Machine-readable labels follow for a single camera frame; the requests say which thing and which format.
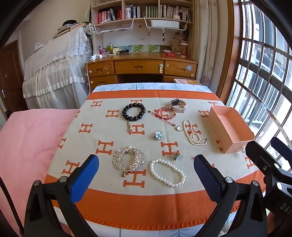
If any wooden desk with drawers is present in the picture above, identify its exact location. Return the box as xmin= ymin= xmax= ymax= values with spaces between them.
xmin=86 ymin=52 xmax=198 ymax=92

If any smartwatch with pale strap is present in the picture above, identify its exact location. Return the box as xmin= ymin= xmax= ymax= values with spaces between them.
xmin=170 ymin=98 xmax=188 ymax=114

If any row of red books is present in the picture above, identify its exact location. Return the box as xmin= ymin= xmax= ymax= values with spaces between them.
xmin=97 ymin=9 xmax=122 ymax=23

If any piano with lace cover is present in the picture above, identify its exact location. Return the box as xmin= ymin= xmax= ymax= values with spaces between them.
xmin=22 ymin=28 xmax=93 ymax=109

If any row of green white books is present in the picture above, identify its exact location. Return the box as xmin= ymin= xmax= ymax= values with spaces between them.
xmin=124 ymin=3 xmax=158 ymax=19

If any white pearl bracelet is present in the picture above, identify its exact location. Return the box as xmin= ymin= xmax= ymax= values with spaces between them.
xmin=150 ymin=159 xmax=186 ymax=188

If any stack of books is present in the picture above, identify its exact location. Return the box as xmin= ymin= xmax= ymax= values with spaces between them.
xmin=53 ymin=22 xmax=90 ymax=38

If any pale curtain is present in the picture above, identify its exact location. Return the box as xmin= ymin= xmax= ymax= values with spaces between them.
xmin=192 ymin=0 xmax=228 ymax=92

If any orange beige printed blanket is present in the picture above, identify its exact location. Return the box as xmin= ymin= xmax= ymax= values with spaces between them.
xmin=44 ymin=91 xmax=266 ymax=229

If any long pearl necklace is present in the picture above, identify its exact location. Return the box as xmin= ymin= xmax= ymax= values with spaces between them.
xmin=182 ymin=119 xmax=208 ymax=146

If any black bead bracelet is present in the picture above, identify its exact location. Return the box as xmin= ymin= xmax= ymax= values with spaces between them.
xmin=122 ymin=103 xmax=146 ymax=121

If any row of pale books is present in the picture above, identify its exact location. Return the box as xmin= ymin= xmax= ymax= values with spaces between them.
xmin=160 ymin=5 xmax=193 ymax=22

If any pink bed sheet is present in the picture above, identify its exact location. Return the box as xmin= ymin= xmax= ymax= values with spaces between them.
xmin=0 ymin=109 xmax=80 ymax=237

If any orange picture book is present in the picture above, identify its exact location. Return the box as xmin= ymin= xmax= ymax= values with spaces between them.
xmin=173 ymin=78 xmax=202 ymax=86

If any white plastic tray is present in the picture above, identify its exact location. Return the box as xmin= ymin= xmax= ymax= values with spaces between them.
xmin=151 ymin=20 xmax=184 ymax=27

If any window with metal grille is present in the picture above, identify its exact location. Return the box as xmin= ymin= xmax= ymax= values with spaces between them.
xmin=217 ymin=0 xmax=292 ymax=174

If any red cord bracelet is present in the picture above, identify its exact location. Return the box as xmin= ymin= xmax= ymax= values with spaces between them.
xmin=148 ymin=106 xmax=176 ymax=126

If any floral picture strip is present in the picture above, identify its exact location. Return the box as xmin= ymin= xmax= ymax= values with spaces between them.
xmin=124 ymin=44 xmax=161 ymax=53

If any black cable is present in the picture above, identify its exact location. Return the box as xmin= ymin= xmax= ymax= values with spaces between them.
xmin=0 ymin=176 xmax=24 ymax=237

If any wooden bookshelf hutch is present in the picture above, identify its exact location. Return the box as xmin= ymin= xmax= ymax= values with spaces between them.
xmin=91 ymin=0 xmax=195 ymax=55

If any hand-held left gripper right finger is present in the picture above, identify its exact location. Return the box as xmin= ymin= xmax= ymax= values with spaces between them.
xmin=193 ymin=154 xmax=268 ymax=237

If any brown paper bouquet bag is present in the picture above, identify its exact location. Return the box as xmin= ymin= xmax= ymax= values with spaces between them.
xmin=172 ymin=32 xmax=187 ymax=55

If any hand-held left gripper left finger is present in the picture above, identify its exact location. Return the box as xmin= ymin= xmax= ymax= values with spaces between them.
xmin=24 ymin=154 xmax=99 ymax=237

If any white charger cable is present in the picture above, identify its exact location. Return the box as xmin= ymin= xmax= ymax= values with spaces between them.
xmin=85 ymin=60 xmax=92 ymax=87

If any brown wooden door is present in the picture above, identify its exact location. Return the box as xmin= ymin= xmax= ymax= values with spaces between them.
xmin=0 ymin=40 xmax=28 ymax=121

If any tree print bed sheet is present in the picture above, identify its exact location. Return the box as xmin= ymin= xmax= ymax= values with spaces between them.
xmin=87 ymin=82 xmax=231 ymax=237

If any pink cardboard box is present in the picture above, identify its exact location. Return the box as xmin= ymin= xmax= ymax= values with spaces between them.
xmin=208 ymin=105 xmax=255 ymax=154

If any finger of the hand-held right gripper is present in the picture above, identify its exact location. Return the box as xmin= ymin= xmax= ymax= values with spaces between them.
xmin=271 ymin=137 xmax=292 ymax=172
xmin=245 ymin=141 xmax=283 ymax=183

